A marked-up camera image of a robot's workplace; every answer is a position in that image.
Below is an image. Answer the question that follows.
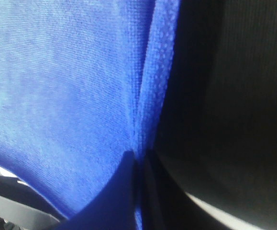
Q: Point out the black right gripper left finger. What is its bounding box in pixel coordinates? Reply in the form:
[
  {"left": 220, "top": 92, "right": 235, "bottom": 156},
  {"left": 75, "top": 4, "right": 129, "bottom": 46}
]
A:
[{"left": 51, "top": 151, "right": 136, "bottom": 230}]

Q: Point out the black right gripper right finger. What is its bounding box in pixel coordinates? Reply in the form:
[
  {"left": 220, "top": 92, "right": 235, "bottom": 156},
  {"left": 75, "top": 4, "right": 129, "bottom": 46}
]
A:
[{"left": 142, "top": 150, "right": 200, "bottom": 230}]

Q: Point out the blue microfiber towel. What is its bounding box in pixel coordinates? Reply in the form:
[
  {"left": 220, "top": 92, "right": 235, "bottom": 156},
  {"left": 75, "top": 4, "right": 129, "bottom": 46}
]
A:
[{"left": 0, "top": 0, "right": 181, "bottom": 230}]

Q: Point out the black table cover cloth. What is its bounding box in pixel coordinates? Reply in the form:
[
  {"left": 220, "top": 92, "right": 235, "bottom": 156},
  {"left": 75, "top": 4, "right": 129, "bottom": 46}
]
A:
[{"left": 155, "top": 0, "right": 277, "bottom": 230}]

